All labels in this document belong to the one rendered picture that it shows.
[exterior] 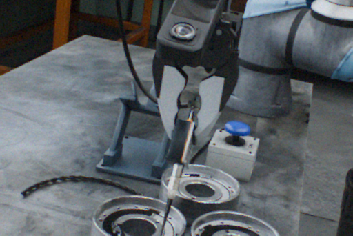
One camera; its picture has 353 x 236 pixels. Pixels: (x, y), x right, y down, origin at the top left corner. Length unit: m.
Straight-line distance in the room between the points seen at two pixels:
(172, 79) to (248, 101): 0.52
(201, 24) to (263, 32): 0.57
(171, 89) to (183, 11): 0.11
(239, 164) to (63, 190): 0.26
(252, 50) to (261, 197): 0.38
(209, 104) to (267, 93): 0.52
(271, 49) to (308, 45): 0.08
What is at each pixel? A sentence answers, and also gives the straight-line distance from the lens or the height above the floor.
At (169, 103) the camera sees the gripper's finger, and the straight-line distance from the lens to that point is 0.67.
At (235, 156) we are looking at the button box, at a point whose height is 0.84.
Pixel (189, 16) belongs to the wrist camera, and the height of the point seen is 1.08.
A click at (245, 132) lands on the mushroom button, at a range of 0.89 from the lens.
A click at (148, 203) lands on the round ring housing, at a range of 0.73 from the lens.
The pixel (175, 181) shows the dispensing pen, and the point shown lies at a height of 0.89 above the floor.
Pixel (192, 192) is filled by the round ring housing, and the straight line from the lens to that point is 0.81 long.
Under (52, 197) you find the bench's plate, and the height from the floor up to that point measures 0.80.
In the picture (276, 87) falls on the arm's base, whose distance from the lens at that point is 1.18.
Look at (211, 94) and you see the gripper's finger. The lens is 0.66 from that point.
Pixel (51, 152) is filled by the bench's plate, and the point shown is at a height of 0.80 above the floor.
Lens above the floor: 1.20
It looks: 19 degrees down
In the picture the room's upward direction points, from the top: 10 degrees clockwise
